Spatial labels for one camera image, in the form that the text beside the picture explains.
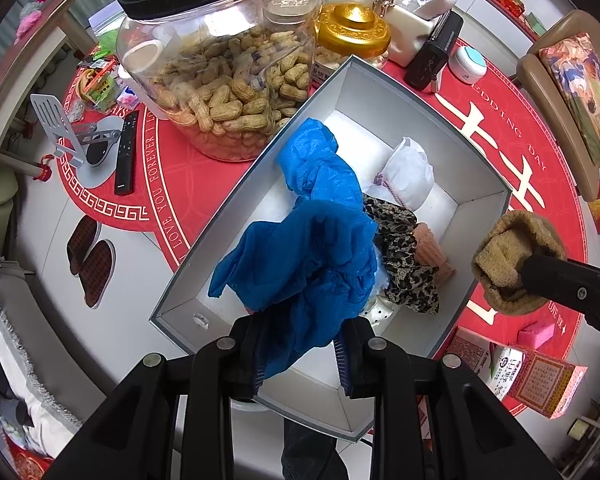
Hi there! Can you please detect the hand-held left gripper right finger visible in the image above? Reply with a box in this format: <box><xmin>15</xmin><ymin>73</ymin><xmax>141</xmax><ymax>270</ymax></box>
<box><xmin>332</xmin><ymin>317</ymin><xmax>563</xmax><ymax>480</ymax></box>

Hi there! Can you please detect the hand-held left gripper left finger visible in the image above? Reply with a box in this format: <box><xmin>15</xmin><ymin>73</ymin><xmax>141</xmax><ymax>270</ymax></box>
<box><xmin>42</xmin><ymin>317</ymin><xmax>276</xmax><ymax>480</ymax></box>

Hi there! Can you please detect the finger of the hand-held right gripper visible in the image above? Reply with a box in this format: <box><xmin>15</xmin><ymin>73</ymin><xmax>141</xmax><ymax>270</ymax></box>
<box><xmin>519</xmin><ymin>254</ymin><xmax>600</xmax><ymax>336</ymax></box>

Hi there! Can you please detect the white lace cloth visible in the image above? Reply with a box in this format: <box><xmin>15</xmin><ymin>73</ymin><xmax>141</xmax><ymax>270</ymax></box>
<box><xmin>357</xmin><ymin>255</ymin><xmax>396</xmax><ymax>331</ymax></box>

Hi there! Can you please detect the pink sponge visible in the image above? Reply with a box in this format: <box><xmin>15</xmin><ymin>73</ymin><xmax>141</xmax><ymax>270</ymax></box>
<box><xmin>516</xmin><ymin>322</ymin><xmax>552</xmax><ymax>352</ymax></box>

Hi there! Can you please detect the mustard yellow knitted sock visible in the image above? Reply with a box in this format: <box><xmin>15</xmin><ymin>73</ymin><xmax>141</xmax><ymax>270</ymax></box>
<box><xmin>471</xmin><ymin>210</ymin><xmax>567</xmax><ymax>317</ymax></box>

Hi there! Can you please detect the blue plastic shoe cover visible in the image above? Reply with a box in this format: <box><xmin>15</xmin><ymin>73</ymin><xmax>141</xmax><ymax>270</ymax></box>
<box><xmin>207</xmin><ymin>200</ymin><xmax>381</xmax><ymax>381</ymax></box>
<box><xmin>277</xmin><ymin>117</ymin><xmax>363</xmax><ymax>206</ymax></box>

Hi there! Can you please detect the leopard print cloth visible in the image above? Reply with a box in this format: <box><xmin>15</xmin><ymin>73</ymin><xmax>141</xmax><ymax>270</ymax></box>
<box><xmin>362</xmin><ymin>196</ymin><xmax>441</xmax><ymax>316</ymax></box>

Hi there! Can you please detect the pink knitted sock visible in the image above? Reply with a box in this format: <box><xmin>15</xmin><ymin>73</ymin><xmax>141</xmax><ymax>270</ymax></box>
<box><xmin>412</xmin><ymin>222</ymin><xmax>456</xmax><ymax>286</ymax></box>

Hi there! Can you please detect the white cloth pouch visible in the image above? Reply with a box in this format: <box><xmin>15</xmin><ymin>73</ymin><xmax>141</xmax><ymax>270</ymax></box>
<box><xmin>375</xmin><ymin>136</ymin><xmax>435</xmax><ymax>211</ymax></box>

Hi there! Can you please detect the grey cardboard box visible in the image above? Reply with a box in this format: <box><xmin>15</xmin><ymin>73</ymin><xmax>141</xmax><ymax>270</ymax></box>
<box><xmin>149</xmin><ymin>55</ymin><xmax>513</xmax><ymax>443</ymax></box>

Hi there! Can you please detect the person's left leg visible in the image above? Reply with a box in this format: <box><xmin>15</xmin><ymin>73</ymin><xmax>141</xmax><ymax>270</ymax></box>
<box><xmin>280</xmin><ymin>417</ymin><xmax>351</xmax><ymax>480</ymax></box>

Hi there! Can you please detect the red patterned tissue pack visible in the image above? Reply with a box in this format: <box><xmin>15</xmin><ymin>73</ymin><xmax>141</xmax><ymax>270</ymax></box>
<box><xmin>502</xmin><ymin>352</ymin><xmax>588</xmax><ymax>420</ymax></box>

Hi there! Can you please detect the tape roll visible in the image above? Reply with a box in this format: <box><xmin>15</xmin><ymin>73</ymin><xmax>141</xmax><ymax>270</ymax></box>
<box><xmin>567</xmin><ymin>415</ymin><xmax>600</xmax><ymax>443</ymax></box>

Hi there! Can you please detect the brown slipper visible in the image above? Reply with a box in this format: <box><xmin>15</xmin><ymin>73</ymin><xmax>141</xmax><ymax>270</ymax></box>
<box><xmin>83</xmin><ymin>239</ymin><xmax>116</xmax><ymax>308</ymax></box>
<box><xmin>66</xmin><ymin>215</ymin><xmax>103</xmax><ymax>277</ymax></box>

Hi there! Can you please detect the red round printed table mat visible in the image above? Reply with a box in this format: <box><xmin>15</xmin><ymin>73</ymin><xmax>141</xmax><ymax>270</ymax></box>
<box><xmin>55</xmin><ymin>0</ymin><xmax>588</xmax><ymax>418</ymax></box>

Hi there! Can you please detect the printed cushion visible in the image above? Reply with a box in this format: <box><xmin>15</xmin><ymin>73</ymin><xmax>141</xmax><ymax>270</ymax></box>
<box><xmin>539</xmin><ymin>32</ymin><xmax>600</xmax><ymax>163</ymax></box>

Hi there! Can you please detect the brown padded chair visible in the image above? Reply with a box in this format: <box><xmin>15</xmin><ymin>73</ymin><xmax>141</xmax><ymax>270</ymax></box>
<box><xmin>516</xmin><ymin>9</ymin><xmax>600</xmax><ymax>201</ymax></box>

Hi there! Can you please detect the grey fringed sofa cover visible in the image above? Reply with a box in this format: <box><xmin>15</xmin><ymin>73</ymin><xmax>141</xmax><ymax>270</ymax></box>
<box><xmin>0</xmin><ymin>230</ymin><xmax>86</xmax><ymax>441</ymax></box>

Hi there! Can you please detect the black remote control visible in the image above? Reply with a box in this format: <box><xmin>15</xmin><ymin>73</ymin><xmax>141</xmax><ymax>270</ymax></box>
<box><xmin>114</xmin><ymin>110</ymin><xmax>141</xmax><ymax>196</ymax></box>

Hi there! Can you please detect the white round device blue top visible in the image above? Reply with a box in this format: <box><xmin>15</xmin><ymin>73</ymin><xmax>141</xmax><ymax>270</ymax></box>
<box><xmin>447</xmin><ymin>46</ymin><xmax>487</xmax><ymax>85</ymax></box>

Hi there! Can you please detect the clear peanut jar black lid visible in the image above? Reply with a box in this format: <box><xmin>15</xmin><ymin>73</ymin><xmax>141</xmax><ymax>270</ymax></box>
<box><xmin>116</xmin><ymin>0</ymin><xmax>326</xmax><ymax>162</ymax></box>

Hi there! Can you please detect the black radio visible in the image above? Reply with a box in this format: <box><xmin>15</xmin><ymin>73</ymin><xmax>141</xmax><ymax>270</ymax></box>
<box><xmin>404</xmin><ymin>10</ymin><xmax>465</xmax><ymax>92</ymax></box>

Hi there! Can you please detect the silver phone stand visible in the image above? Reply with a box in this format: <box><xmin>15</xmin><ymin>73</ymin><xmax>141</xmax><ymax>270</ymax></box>
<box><xmin>29</xmin><ymin>94</ymin><xmax>123</xmax><ymax>181</ymax></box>

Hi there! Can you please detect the pink snack packet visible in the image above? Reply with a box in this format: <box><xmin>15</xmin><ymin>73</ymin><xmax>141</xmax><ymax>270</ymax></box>
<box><xmin>117</xmin><ymin>85</ymin><xmax>141</xmax><ymax>111</ymax></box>

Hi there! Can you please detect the green snack packet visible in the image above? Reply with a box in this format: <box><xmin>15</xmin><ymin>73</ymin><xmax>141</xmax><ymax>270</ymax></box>
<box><xmin>82</xmin><ymin>62</ymin><xmax>118</xmax><ymax>111</ymax></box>

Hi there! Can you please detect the clear jar gold lid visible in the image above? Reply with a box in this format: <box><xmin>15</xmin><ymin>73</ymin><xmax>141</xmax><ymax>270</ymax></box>
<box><xmin>312</xmin><ymin>2</ymin><xmax>392</xmax><ymax>71</ymax></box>

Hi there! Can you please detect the wooden side table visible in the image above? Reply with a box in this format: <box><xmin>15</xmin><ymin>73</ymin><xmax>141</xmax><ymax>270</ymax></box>
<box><xmin>0</xmin><ymin>0</ymin><xmax>96</xmax><ymax>161</ymax></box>

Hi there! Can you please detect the pink plush flower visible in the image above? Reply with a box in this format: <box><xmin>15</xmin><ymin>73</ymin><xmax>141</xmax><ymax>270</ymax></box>
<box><xmin>14</xmin><ymin>0</ymin><xmax>48</xmax><ymax>46</ymax></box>

